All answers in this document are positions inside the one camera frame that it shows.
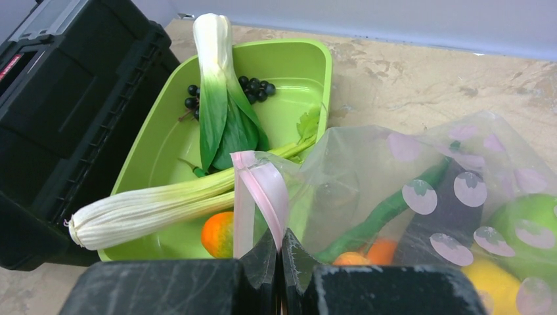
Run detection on clear zip top bag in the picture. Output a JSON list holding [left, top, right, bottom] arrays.
[[233, 112, 556, 314]]

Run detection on black toy grapes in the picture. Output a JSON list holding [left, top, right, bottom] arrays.
[[178, 75, 277, 121]]

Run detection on green plastic tray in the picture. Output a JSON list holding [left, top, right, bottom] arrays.
[[99, 39, 332, 261]]

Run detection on green toy lime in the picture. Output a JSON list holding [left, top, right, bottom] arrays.
[[487, 194, 556, 286]]

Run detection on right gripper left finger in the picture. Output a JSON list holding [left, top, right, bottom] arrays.
[[60, 231, 279, 314]]

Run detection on green toy chili pepper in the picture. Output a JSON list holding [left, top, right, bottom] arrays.
[[313, 157, 453, 263]]

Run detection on toy mango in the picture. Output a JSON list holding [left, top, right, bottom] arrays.
[[200, 211, 234, 259]]

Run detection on orange toy tangerine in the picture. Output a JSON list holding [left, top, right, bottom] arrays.
[[332, 238, 398, 266]]

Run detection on black toolbox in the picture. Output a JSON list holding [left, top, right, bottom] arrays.
[[1, 1, 179, 271]]

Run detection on toy eggplant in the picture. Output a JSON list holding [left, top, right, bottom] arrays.
[[393, 161, 487, 268]]

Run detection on yellow toy pear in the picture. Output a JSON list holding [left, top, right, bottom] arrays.
[[461, 259, 520, 315]]

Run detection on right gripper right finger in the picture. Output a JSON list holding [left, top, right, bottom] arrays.
[[282, 230, 487, 314]]

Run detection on toy celery stalk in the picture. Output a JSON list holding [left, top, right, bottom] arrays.
[[65, 106, 323, 252]]

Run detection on toy leek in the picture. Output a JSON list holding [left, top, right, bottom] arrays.
[[192, 13, 271, 171]]

